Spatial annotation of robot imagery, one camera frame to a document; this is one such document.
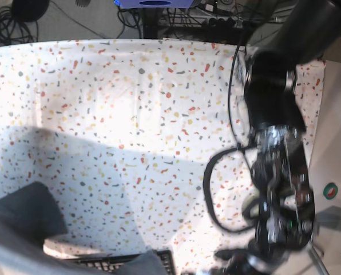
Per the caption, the grey t-shirt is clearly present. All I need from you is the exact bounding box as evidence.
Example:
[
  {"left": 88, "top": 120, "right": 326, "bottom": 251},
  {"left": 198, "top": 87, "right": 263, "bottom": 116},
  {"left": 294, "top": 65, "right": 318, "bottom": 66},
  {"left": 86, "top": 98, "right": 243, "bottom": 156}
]
[{"left": 0, "top": 181, "right": 167, "bottom": 275}]

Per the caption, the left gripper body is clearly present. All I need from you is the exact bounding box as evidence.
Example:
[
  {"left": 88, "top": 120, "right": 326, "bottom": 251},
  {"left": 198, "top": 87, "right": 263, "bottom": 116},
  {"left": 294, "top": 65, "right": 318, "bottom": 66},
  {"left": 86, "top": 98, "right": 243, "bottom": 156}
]
[{"left": 251, "top": 126, "right": 315, "bottom": 251}]

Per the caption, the terrazzo patterned tablecloth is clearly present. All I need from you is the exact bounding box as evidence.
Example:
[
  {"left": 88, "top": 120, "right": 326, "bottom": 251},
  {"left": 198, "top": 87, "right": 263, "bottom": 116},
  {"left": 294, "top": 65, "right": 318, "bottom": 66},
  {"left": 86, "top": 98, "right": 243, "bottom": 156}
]
[{"left": 0, "top": 40, "right": 325, "bottom": 272}]

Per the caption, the grey metal bar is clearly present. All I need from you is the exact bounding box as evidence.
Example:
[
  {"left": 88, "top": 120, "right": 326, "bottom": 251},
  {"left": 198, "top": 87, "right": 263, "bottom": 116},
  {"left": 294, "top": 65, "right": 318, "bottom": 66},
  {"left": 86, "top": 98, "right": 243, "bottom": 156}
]
[{"left": 308, "top": 242, "right": 329, "bottom": 275}]

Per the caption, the black cable bundle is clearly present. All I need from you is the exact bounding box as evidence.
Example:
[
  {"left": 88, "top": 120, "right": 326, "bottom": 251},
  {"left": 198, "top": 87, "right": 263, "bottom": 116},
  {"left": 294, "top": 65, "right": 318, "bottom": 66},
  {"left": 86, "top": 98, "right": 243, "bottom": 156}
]
[{"left": 0, "top": 0, "right": 39, "bottom": 46}]

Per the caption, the black power strip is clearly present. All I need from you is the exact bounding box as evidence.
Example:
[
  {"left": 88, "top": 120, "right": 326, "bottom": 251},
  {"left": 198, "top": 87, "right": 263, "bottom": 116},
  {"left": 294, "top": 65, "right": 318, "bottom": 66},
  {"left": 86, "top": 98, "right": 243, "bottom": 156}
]
[{"left": 201, "top": 17, "right": 240, "bottom": 29}]

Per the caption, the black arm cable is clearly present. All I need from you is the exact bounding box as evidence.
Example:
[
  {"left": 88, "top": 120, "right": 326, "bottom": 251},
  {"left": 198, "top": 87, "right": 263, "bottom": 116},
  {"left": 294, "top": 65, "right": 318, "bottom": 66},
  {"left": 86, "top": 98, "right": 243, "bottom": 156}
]
[{"left": 204, "top": 31, "right": 263, "bottom": 233}]

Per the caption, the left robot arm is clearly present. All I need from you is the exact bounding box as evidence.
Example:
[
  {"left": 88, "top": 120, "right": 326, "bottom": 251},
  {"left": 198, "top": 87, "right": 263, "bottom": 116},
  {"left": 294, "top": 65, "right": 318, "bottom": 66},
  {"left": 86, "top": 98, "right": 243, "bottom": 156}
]
[{"left": 244, "top": 1, "right": 341, "bottom": 254}]

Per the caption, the green tape roll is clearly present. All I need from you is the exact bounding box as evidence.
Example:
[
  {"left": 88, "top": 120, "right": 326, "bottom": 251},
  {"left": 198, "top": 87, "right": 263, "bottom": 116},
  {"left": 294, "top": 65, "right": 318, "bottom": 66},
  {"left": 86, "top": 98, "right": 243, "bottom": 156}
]
[{"left": 323, "top": 182, "right": 338, "bottom": 200}]

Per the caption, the black keyboard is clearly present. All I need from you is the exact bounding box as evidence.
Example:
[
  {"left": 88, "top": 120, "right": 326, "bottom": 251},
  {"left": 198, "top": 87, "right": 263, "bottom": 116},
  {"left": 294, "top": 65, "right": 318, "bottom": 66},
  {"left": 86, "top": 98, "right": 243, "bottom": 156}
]
[{"left": 65, "top": 250, "right": 176, "bottom": 275}]

